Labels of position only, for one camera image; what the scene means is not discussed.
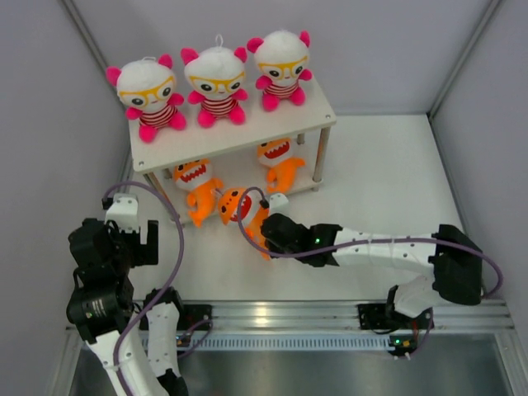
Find orange shark plush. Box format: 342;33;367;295
172;158;224;227
257;138;306;194
217;187;269;248

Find pink white plush with glasses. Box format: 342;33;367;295
246;30;313;111

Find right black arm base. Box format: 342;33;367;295
357;303;431;334

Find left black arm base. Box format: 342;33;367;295
177;304;213;331

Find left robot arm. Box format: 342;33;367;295
66;219;188;395

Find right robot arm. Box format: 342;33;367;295
261;214;483;328

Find white two-tier shelf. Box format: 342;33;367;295
130;79;337;224

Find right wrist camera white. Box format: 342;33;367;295
266;193;289;213

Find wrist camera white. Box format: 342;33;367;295
105;193;140;233
266;193;289;213

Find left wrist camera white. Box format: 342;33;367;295
105;193;140;233

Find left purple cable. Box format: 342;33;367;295
101;181;214;396

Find aluminium front rail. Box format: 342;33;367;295
209;299;514;332

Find slotted cable duct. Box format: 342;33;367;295
139;332;397;352

